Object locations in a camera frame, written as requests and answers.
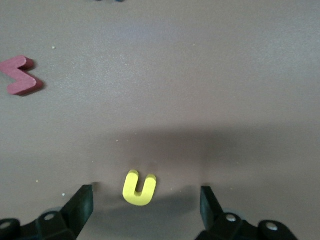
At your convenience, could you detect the red foam letter z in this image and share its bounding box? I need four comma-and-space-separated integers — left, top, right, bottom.
0, 55, 44, 96

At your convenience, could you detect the brown paper table cover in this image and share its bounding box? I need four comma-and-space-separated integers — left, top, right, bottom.
0, 0, 320, 240

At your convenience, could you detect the yellow foam letter u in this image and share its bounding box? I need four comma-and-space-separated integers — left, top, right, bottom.
122, 169, 158, 207

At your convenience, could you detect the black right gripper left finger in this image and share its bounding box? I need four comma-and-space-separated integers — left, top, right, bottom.
34, 184, 95, 240

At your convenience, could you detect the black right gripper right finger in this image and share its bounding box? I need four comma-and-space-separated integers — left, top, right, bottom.
194, 185, 259, 240

